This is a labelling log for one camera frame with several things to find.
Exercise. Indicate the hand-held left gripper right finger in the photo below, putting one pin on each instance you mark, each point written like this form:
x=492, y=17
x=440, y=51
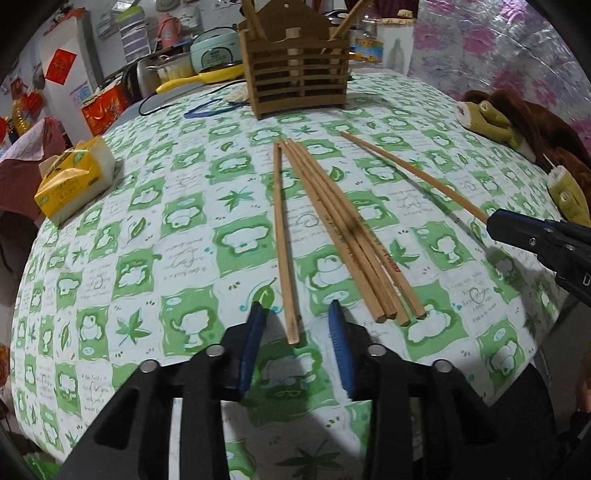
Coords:
x=341, y=357

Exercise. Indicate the red gift box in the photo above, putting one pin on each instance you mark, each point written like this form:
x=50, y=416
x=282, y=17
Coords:
x=104, y=110

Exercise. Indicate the clear plastic food container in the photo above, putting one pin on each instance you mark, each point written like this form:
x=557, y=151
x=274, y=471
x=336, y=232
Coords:
x=171, y=69

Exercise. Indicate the slatted wooden chopstick holder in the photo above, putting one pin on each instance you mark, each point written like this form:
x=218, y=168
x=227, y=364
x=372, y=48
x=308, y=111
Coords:
x=295, y=74

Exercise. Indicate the brown plush toy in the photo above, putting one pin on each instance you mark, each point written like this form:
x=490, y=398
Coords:
x=540, y=124

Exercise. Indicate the wooden chopstick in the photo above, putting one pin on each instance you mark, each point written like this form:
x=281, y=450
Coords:
x=348, y=19
x=253, y=18
x=282, y=240
x=415, y=173

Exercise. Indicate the red paper decoration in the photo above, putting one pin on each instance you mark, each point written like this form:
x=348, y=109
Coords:
x=25, y=90

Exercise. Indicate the olive green mitten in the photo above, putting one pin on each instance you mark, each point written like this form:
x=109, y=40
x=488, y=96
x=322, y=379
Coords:
x=494, y=123
x=570, y=196

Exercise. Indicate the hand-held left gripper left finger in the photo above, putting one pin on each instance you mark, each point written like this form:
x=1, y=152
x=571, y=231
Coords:
x=251, y=353

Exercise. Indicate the cooking oil bottle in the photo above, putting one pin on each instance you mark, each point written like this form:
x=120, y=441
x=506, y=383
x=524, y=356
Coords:
x=23, y=116

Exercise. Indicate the yellow electric frying pan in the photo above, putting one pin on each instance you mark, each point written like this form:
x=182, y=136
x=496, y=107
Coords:
x=198, y=79

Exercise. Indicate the clear bottle with yellow label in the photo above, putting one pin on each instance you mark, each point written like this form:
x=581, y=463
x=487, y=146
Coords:
x=369, y=46

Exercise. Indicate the bundle of wooden chopsticks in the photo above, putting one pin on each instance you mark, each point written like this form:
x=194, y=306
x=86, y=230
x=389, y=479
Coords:
x=351, y=230

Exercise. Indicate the red covered furniture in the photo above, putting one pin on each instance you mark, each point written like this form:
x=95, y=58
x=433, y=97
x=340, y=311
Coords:
x=23, y=157

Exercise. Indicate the thin white stick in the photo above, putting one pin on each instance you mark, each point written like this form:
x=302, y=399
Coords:
x=549, y=163

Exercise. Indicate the white refrigerator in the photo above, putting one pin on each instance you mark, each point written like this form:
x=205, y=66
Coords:
x=74, y=37

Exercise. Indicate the pink thermos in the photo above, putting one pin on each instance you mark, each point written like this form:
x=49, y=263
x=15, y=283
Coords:
x=168, y=28

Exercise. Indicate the white cabinet with fringe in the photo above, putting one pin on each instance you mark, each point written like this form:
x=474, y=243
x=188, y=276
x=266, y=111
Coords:
x=397, y=48

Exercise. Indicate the yellow tissue pack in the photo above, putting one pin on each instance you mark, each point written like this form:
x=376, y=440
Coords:
x=76, y=177

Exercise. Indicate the floral plastic sheet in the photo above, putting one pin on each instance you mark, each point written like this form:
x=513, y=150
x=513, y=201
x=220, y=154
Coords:
x=498, y=50

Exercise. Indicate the mint green rice cooker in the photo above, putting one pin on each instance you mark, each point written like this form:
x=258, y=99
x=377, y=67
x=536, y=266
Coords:
x=214, y=50

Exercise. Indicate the steel kettle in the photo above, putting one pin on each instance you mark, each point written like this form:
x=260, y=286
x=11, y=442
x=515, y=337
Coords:
x=134, y=83

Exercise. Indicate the white crumpled cloth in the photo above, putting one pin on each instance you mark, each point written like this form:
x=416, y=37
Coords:
x=238, y=95

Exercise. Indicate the plastic drawer unit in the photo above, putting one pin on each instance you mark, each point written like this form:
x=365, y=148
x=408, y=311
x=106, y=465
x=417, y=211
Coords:
x=134, y=33

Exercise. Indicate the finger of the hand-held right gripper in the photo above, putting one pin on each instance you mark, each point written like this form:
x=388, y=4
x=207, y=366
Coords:
x=531, y=242
x=521, y=224

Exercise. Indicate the red diamond paper sign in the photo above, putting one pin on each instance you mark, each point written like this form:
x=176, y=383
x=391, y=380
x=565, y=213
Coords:
x=61, y=66

